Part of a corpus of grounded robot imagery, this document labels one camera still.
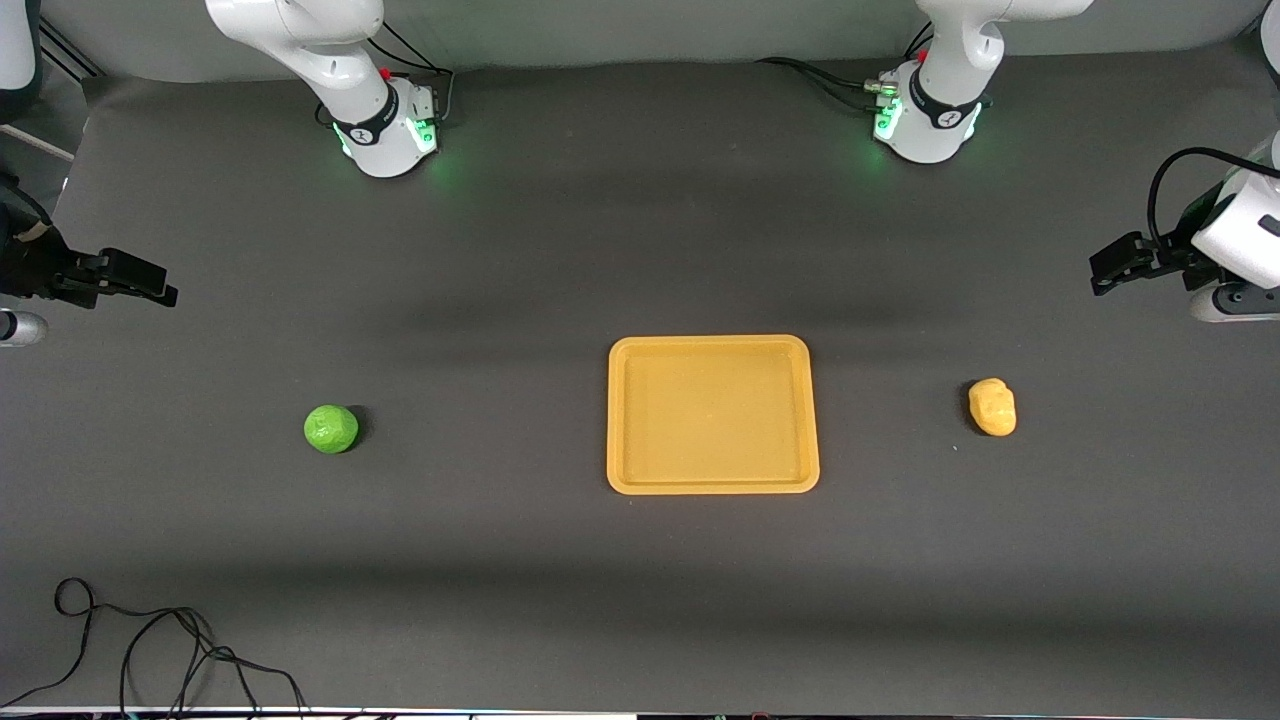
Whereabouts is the yellow potato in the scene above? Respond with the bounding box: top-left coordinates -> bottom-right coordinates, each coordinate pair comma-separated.
967,377 -> 1018,438

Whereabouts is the green apple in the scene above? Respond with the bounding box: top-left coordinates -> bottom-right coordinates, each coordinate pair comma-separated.
303,404 -> 360,455

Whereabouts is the yellow plastic tray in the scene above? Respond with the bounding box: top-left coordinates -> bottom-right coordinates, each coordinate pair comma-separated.
606,334 -> 821,496

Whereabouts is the white bar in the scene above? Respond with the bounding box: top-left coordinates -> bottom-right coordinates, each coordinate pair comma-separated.
0,122 -> 78,163

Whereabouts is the dark metal frame rail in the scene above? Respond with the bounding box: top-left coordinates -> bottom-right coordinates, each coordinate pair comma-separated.
38,18 -> 105,79

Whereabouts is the thin black loose cable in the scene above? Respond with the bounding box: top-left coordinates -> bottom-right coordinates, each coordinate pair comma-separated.
0,577 -> 311,717

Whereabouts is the black right arm base cable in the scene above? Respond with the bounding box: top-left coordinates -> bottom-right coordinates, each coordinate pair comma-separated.
366,20 -> 457,127

